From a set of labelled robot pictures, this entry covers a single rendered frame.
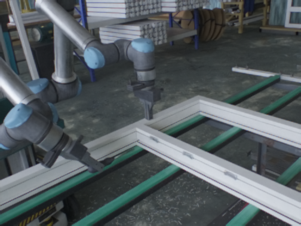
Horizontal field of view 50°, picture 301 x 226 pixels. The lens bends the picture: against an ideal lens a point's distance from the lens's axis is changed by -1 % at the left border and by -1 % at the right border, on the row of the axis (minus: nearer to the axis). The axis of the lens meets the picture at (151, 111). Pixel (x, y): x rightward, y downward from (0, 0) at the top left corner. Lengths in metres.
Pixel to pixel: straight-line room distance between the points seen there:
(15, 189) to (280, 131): 1.06
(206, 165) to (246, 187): 0.16
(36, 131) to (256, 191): 0.71
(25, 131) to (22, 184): 0.23
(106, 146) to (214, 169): 0.46
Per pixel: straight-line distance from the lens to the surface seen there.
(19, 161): 2.35
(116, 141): 1.36
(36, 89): 2.02
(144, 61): 1.34
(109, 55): 1.37
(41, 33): 4.80
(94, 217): 1.07
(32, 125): 1.06
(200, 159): 1.18
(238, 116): 1.54
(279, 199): 1.04
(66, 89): 2.09
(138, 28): 5.36
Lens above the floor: 1.55
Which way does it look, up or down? 23 degrees down
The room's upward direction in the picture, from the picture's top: 5 degrees counter-clockwise
